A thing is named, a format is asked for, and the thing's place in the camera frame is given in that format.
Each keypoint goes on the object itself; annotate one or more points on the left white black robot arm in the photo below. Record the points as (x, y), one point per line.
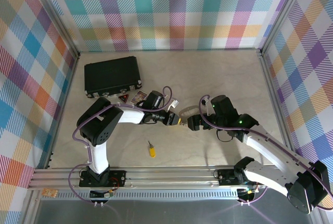
(100, 156)

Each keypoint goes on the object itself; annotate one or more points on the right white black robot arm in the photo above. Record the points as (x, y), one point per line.
(270, 146)

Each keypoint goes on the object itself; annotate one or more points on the purple printed card box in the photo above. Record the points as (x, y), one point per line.
(139, 97)

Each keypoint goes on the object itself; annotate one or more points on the black red triangular card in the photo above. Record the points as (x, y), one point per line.
(124, 98)

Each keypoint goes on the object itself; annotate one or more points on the black hard case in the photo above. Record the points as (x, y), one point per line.
(112, 75)

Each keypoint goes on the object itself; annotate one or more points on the grey metal sheet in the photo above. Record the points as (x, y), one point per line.
(169, 213)

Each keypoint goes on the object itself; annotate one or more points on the orange paper tag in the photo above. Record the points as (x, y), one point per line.
(49, 192)

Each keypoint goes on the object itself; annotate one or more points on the aluminium side rail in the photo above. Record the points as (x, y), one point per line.
(63, 104)
(274, 91)

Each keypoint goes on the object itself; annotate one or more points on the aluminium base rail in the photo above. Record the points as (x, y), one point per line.
(169, 177)

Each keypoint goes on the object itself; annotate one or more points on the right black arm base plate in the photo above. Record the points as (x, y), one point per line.
(225, 177)

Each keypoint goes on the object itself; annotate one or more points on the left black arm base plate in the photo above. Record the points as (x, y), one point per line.
(118, 177)

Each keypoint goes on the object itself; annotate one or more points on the aluminium frame post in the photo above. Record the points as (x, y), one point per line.
(282, 13)
(59, 18)

